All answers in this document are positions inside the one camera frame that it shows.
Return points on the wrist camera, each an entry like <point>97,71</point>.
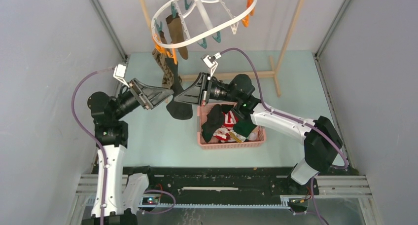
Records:
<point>211,62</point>
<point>119,74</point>

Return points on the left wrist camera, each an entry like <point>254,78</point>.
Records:
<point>119,74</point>

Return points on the white oval clip hanger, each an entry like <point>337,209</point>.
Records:
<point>201,19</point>

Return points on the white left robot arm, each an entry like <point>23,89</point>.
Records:
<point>112,205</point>

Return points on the brown argyle sock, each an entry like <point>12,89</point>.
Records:
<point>168,76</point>

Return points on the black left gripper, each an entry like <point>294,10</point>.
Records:
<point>151,95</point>

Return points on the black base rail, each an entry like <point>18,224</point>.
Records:
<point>225,186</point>

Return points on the red white striped sock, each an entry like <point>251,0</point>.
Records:
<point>223,136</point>
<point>229,119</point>

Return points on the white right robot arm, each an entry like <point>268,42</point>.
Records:
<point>321,142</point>

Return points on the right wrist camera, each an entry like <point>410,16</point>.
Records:
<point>211,62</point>

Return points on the black sock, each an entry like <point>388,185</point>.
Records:
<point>178,110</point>
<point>215,119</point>

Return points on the pink plastic basket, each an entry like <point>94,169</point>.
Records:
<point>255,139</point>

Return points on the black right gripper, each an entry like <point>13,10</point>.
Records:
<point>196,93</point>

